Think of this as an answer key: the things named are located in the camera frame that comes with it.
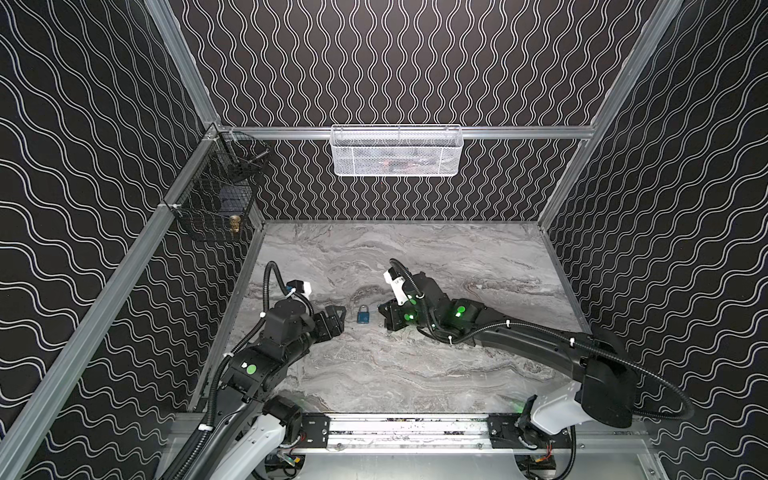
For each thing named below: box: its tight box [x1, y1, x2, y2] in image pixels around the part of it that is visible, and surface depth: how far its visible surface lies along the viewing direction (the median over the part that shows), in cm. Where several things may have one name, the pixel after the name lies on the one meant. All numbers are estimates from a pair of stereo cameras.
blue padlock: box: [357, 304, 370, 324], surface depth 96 cm
